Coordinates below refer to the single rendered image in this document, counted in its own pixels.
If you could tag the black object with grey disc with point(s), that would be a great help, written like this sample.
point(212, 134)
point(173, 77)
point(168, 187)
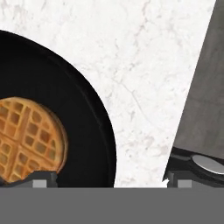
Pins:
point(208, 164)

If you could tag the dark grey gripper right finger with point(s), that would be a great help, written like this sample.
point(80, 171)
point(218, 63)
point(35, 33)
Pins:
point(172, 179)

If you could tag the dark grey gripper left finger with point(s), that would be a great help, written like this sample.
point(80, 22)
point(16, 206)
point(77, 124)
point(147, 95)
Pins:
point(43, 178)

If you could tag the round golden waffle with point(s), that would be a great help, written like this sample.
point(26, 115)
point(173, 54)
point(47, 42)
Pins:
point(26, 137)

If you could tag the black bowl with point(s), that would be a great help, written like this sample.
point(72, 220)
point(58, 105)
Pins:
point(81, 122)

